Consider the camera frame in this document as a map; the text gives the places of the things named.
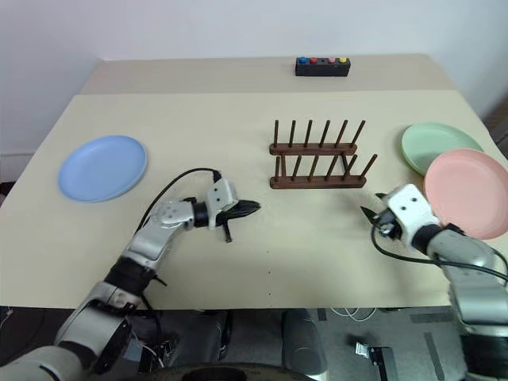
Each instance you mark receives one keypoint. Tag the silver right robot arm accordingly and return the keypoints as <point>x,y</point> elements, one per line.
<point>472,293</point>

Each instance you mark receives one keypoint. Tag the dark grey rounded shape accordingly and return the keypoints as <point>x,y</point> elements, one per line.
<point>198,337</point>
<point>303,341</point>

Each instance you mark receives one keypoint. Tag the brown wooden dish rack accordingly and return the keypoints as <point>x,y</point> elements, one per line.
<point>317,183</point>

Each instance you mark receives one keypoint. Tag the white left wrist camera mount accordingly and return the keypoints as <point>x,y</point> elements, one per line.
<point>220,195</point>

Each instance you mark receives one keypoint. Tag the small metal bracket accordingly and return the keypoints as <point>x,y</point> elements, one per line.
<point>363,349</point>

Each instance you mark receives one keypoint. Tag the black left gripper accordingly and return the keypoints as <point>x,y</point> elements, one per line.
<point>228,214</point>

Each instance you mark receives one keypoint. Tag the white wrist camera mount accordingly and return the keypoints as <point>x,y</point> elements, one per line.
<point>409,206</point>
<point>220,195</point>

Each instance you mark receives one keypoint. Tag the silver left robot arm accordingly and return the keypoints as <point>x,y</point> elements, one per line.
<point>148,242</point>

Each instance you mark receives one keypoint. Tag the pink round plate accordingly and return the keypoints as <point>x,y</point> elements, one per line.
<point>468,190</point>

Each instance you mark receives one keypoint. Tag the black button box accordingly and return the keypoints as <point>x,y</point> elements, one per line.
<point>322,70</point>

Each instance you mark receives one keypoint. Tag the blue round plate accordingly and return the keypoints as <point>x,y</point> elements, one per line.
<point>102,168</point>

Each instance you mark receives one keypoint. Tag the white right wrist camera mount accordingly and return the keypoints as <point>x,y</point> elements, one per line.
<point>409,206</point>

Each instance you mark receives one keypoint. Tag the green round plate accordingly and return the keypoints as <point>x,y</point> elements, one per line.
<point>432,143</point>

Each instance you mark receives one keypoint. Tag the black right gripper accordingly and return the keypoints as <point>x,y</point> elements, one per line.
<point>387,224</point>

